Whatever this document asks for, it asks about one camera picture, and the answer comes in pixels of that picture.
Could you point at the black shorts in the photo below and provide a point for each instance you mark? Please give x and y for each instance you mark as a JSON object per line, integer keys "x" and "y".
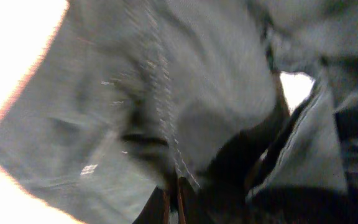
{"x": 255, "y": 103}

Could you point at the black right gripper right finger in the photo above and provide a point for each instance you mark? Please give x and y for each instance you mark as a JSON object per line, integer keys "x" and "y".
{"x": 189, "y": 209}

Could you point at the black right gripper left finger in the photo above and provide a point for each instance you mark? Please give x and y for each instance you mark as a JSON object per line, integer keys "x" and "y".
{"x": 156, "y": 210}

